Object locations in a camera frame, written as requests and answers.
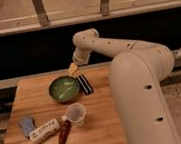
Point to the white ceramic cup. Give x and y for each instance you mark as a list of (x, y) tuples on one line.
[(76, 114)]

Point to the blue grey sponge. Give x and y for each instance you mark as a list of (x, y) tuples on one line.
[(27, 125)]

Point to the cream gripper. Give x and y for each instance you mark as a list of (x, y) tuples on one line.
[(72, 70)]

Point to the left metal window post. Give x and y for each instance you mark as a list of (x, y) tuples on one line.
[(40, 12)]

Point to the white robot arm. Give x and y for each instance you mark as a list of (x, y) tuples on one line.
[(136, 70)]

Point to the white labelled box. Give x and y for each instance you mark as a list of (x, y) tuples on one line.
[(43, 132)]

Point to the green bowl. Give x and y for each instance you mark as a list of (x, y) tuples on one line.
[(64, 89)]

